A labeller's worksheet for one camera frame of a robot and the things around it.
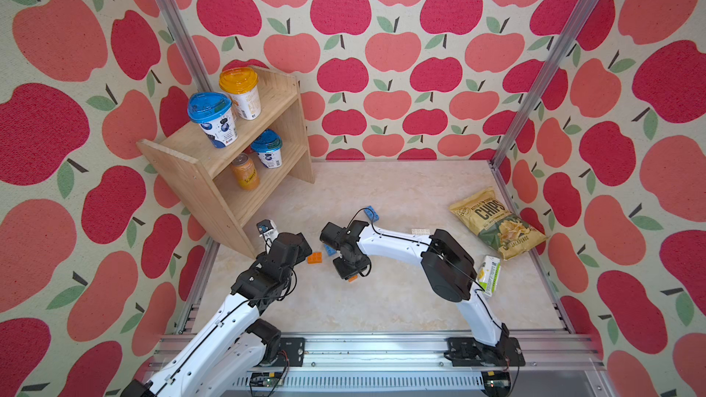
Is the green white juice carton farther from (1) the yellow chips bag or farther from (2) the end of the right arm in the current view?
(2) the end of the right arm

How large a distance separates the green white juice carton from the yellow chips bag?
32 mm

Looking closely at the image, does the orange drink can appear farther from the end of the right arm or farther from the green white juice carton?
the green white juice carton

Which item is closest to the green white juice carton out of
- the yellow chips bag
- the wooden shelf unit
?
the yellow chips bag

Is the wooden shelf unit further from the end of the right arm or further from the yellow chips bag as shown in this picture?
the yellow chips bag

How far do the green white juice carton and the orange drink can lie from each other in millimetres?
776

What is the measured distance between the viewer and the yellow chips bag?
3.02ft

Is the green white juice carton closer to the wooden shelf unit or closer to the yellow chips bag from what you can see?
the yellow chips bag

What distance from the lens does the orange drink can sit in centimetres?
79

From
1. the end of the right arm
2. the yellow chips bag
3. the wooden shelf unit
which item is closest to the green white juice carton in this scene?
the yellow chips bag

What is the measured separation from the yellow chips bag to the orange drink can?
73 cm
